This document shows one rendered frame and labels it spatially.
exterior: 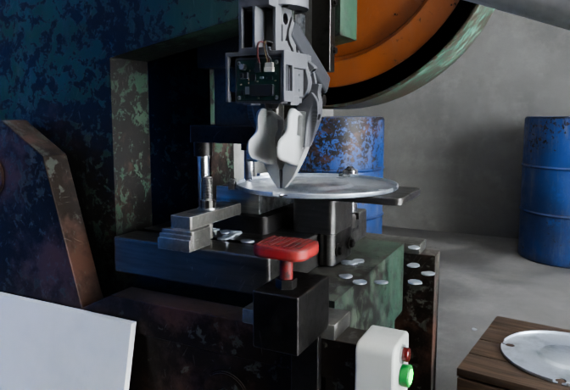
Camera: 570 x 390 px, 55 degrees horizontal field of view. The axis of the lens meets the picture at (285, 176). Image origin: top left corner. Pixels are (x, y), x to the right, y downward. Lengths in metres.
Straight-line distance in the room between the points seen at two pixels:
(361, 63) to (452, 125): 2.99
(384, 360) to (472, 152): 3.60
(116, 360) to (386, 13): 0.93
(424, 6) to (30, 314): 0.99
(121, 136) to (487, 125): 3.48
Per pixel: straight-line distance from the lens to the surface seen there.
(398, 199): 0.88
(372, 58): 1.30
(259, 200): 0.96
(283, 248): 0.63
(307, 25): 1.06
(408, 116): 4.33
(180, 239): 0.85
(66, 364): 1.02
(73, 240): 1.01
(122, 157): 1.00
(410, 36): 1.28
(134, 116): 1.03
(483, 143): 4.24
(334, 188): 0.94
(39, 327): 1.06
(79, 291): 1.00
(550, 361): 1.43
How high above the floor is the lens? 0.92
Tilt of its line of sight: 7 degrees down
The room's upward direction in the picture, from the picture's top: straight up
